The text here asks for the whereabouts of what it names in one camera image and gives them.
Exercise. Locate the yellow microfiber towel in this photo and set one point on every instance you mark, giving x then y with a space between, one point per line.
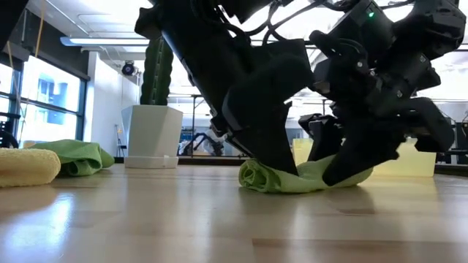
25 168

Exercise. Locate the black background robot arm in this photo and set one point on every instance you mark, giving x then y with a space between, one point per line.
194 144

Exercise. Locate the white hexagonal plant pot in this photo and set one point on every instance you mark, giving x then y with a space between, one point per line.
153 135

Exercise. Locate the green cactus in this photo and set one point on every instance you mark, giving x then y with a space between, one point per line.
157 73

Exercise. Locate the black aluminium table frame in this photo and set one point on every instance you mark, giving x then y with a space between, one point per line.
212 160

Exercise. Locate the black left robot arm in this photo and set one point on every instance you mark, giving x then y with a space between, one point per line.
175 14

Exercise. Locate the black computer monitor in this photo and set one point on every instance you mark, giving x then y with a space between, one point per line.
462 137

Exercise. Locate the black chair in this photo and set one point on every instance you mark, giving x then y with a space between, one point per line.
7 135

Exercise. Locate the yellow translucent plastic basket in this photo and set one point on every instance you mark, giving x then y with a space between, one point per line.
413 164

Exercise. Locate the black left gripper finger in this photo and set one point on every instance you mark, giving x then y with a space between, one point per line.
263 128
230 140

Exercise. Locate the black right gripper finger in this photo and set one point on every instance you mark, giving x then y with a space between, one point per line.
365 149
323 139

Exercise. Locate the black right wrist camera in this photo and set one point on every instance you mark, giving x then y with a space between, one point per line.
431 126

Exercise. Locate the light green microfiber towel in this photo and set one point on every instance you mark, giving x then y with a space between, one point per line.
278 182

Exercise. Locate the black ceiling camera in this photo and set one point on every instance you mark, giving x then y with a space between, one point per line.
128 68

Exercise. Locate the long ceiling light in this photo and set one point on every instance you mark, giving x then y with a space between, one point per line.
106 41

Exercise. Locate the dark-framed window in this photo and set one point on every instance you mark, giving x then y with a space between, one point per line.
47 91

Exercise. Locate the black background station frame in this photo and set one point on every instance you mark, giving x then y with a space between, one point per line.
193 124

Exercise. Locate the person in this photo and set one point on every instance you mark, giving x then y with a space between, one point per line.
214 140

